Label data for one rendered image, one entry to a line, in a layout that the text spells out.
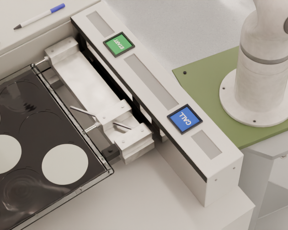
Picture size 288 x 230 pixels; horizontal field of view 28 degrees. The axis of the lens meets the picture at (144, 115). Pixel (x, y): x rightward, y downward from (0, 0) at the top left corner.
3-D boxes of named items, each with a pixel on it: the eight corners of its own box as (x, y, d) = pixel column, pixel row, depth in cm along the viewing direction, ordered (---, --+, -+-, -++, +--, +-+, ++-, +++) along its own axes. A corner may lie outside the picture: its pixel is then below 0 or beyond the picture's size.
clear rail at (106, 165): (110, 176, 124) (109, 174, 122) (29, 66, 142) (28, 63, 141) (115, 173, 124) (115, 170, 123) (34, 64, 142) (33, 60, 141)
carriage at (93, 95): (125, 165, 129) (125, 159, 127) (48, 64, 147) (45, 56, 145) (154, 148, 132) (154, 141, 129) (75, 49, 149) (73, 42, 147)
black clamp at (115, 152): (107, 162, 126) (105, 157, 124) (102, 155, 127) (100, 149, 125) (120, 154, 127) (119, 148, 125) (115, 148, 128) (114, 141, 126)
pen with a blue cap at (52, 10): (13, 28, 138) (65, 4, 141) (12, 26, 138) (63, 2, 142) (14, 31, 138) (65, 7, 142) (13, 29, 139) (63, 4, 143)
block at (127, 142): (122, 156, 127) (121, 149, 125) (114, 146, 129) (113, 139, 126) (152, 138, 130) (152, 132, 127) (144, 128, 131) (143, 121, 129)
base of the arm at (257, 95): (264, 55, 148) (273, 2, 134) (313, 104, 138) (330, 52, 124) (203, 87, 143) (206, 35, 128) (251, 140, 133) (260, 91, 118)
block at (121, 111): (104, 132, 131) (102, 125, 129) (96, 122, 133) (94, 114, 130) (132, 115, 133) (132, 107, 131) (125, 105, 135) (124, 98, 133)
